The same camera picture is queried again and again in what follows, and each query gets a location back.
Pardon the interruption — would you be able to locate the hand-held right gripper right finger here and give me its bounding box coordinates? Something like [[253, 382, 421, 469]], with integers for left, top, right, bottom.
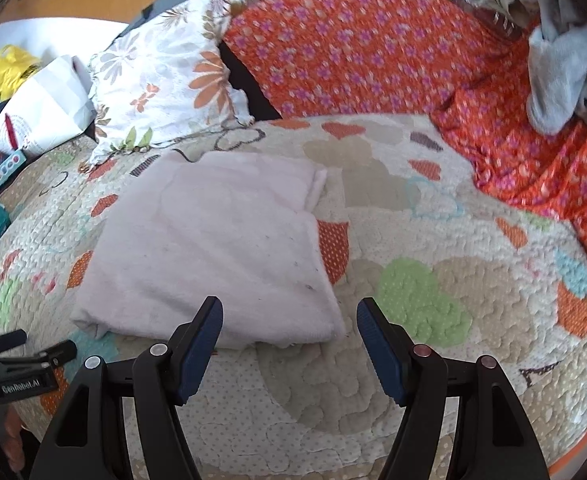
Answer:
[[356, 297, 549, 480]]

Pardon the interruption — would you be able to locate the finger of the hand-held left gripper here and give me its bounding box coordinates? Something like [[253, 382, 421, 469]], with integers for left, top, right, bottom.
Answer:
[[21, 339, 78, 368], [0, 329, 28, 355]]

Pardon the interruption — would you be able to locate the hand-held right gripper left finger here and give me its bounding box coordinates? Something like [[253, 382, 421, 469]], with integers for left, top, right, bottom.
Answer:
[[30, 296, 224, 480]]

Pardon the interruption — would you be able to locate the pale pink embroidered sweater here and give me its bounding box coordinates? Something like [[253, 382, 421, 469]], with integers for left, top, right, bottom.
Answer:
[[68, 152, 347, 351]]

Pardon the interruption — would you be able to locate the person's left hand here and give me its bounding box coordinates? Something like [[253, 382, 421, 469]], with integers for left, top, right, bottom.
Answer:
[[1, 404, 30, 472]]

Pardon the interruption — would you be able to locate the quilted heart-pattern bed cover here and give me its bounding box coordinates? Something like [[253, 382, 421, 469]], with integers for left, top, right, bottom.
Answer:
[[0, 115, 587, 480]]

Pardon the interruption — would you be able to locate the strip with coloured shapes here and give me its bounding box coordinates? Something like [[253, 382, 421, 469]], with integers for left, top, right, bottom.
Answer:
[[0, 150, 27, 193]]

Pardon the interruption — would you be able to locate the white paper bag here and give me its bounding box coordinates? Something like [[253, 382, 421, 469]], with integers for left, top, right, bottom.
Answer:
[[0, 55, 97, 158]]

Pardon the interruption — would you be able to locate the yellow plastic bag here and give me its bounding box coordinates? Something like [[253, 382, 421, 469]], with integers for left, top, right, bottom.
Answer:
[[0, 45, 42, 101]]

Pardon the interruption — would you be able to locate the white floral pillow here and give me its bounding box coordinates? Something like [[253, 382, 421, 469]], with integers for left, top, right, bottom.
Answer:
[[88, 0, 257, 166]]

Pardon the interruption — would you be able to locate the orange floral blanket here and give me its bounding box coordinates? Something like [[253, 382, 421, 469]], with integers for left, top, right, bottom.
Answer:
[[222, 0, 587, 263]]

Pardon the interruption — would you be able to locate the grey fleece cloth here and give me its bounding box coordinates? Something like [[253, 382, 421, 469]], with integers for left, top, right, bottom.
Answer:
[[526, 0, 587, 136]]

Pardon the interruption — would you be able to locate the dark flat object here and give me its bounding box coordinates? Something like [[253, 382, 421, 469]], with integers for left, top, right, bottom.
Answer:
[[126, 0, 192, 38]]

